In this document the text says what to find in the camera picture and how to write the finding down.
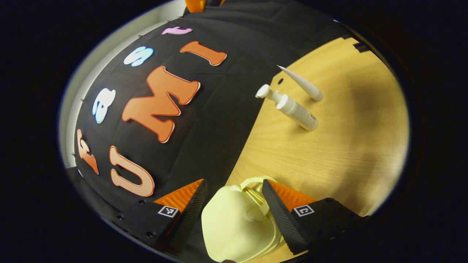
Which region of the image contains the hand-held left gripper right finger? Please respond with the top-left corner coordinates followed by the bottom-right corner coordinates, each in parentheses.
top-left (262, 179), bottom-right (370, 255)

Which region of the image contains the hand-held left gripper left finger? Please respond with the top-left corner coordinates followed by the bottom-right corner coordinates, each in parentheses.
top-left (106, 178), bottom-right (208, 252)

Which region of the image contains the pale yellow suitcase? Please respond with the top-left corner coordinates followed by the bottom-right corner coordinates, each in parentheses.
top-left (201, 176), bottom-right (286, 263)

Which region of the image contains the white pump bottle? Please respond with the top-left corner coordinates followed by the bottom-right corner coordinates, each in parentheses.
top-left (255, 84), bottom-right (319, 132)

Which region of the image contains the white squeeze tube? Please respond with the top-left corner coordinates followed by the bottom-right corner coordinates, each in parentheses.
top-left (277, 65), bottom-right (324, 102)

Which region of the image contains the black backdrop cloth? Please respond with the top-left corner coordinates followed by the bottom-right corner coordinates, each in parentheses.
top-left (68, 0), bottom-right (351, 234)

